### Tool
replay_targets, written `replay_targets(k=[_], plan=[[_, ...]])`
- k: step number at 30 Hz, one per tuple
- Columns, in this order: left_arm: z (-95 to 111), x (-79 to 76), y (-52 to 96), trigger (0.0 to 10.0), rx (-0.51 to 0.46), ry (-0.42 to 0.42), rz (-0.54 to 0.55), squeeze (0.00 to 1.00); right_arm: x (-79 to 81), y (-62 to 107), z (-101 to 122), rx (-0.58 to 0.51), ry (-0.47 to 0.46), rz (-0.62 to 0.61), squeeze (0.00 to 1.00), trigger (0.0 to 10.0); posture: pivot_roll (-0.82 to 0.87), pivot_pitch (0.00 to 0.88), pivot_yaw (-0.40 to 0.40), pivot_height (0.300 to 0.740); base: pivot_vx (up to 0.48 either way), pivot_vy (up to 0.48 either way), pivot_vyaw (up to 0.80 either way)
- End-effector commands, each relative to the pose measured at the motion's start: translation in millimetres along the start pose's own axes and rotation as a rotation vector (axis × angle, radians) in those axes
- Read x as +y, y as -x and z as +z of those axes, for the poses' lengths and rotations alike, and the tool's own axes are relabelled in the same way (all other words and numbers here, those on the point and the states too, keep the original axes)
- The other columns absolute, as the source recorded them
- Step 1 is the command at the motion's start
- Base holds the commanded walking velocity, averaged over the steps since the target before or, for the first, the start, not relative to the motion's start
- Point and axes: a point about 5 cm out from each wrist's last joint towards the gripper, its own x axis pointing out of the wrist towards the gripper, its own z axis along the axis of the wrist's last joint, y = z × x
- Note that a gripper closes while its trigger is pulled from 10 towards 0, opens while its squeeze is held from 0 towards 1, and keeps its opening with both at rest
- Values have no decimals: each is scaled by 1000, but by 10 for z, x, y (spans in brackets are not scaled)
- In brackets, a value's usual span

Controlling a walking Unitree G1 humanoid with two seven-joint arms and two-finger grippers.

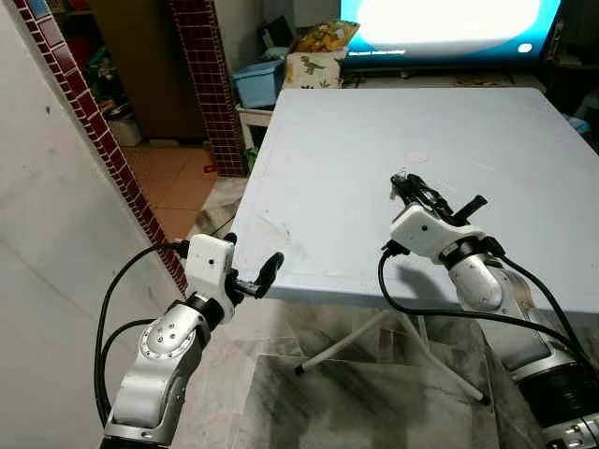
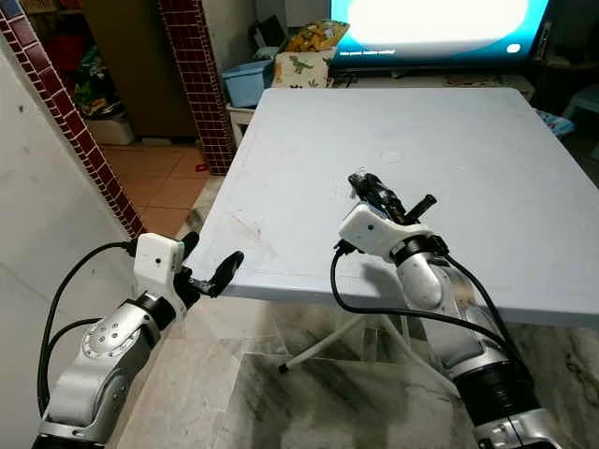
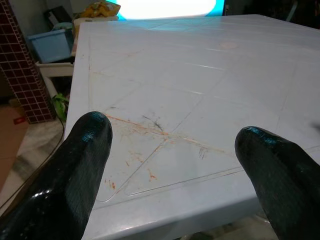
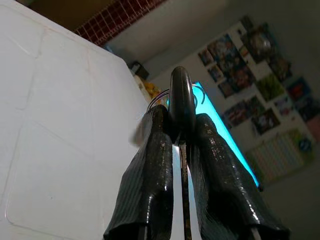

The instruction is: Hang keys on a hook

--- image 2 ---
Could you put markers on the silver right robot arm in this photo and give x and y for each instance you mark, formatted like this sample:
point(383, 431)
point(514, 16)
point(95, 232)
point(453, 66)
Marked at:
point(468, 337)

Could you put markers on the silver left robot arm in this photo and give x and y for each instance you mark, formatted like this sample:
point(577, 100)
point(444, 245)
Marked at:
point(103, 365)

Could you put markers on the white folding table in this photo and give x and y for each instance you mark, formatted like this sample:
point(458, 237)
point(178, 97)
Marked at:
point(430, 131)

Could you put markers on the small red floor object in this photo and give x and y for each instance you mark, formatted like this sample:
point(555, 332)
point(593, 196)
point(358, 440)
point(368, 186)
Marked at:
point(202, 167)

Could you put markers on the white television stand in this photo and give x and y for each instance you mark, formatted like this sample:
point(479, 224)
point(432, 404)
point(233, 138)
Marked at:
point(430, 82)

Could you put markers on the white low shelf table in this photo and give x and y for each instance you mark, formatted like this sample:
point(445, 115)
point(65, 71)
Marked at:
point(241, 117)

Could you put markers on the white plastic bucket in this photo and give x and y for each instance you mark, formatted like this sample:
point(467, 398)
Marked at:
point(112, 126)

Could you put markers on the beige dinosaur print bag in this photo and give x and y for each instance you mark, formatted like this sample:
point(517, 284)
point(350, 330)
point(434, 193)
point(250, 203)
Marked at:
point(301, 69)

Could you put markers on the red brick tile pillar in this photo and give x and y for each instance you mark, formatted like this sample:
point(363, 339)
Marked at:
point(197, 84)

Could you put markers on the blue plastic storage bin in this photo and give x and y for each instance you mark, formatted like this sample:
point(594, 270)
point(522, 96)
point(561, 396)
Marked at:
point(248, 82)

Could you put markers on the flat screen television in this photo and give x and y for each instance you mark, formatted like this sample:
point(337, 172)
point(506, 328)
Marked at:
point(440, 23)

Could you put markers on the dark brown wooden cabinet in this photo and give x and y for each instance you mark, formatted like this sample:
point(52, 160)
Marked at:
point(140, 65)

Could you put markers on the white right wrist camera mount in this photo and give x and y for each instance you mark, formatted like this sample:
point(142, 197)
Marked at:
point(374, 232)

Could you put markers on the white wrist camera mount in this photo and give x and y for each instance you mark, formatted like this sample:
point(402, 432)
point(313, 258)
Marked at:
point(374, 232)
point(157, 265)

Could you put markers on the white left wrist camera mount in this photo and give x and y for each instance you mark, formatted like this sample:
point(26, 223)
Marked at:
point(157, 265)

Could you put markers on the red brick tile wall edge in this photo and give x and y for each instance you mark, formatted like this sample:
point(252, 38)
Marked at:
point(65, 112)

